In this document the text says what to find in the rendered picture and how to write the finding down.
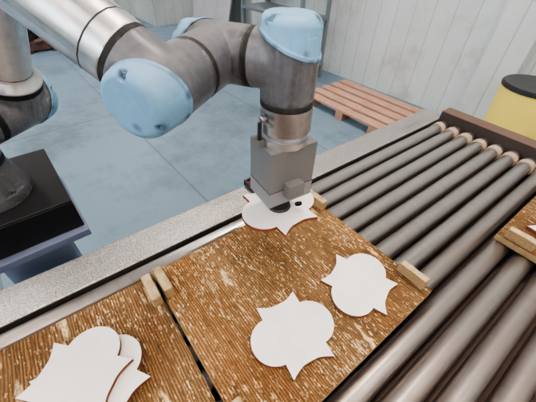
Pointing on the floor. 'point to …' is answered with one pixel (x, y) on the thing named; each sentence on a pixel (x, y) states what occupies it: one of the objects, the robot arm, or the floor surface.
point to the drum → (515, 105)
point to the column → (45, 253)
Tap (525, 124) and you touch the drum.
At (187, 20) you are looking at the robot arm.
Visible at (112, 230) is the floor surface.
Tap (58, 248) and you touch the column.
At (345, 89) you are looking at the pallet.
